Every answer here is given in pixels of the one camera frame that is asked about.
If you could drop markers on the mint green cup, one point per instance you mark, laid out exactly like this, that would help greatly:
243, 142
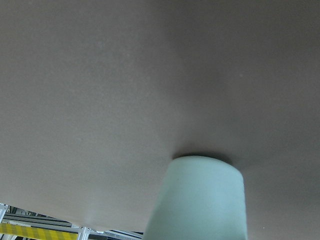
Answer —
201, 198

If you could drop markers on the yellow black hazard bar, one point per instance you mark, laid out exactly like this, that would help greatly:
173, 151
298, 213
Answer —
36, 233

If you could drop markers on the aluminium frame structure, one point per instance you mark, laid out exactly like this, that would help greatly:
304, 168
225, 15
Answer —
17, 216

